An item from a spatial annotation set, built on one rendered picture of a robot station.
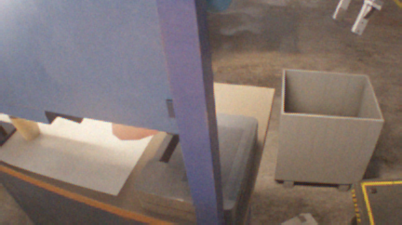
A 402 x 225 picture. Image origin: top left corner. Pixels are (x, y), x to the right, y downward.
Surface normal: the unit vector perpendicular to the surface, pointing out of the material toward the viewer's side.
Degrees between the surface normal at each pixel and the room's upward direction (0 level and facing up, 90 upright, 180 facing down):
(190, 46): 90
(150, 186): 0
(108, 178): 0
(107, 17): 90
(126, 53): 90
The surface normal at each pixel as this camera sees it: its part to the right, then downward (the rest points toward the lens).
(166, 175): -0.10, -0.80
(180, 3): -0.30, 0.58
